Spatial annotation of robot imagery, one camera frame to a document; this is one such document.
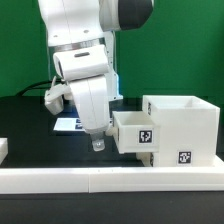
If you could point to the white right fence bar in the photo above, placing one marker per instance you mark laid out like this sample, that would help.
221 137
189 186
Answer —
218 162

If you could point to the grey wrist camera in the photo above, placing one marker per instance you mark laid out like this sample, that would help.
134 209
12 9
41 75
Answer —
54 98

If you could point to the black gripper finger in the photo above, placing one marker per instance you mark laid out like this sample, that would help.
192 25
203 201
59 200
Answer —
97 139

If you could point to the white fence bar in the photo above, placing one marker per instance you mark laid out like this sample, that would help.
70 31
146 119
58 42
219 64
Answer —
218 162
94 180
3 149

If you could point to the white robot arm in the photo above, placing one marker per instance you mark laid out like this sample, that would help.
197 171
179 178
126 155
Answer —
81 32

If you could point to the white drawer cabinet box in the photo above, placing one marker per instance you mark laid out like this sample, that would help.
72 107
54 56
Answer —
188 129

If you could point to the white drawer tray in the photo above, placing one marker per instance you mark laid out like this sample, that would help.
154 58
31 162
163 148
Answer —
147 158
132 131

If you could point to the white front fence bar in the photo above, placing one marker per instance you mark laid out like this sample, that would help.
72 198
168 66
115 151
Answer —
94 180

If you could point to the white left fence bar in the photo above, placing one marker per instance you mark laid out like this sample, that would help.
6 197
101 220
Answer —
3 149

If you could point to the white front drawer tray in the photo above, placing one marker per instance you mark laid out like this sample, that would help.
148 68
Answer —
147 158

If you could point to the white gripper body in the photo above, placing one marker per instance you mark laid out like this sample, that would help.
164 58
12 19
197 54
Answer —
92 104

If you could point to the marker tag sheet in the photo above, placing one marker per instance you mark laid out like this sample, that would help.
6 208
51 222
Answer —
68 124

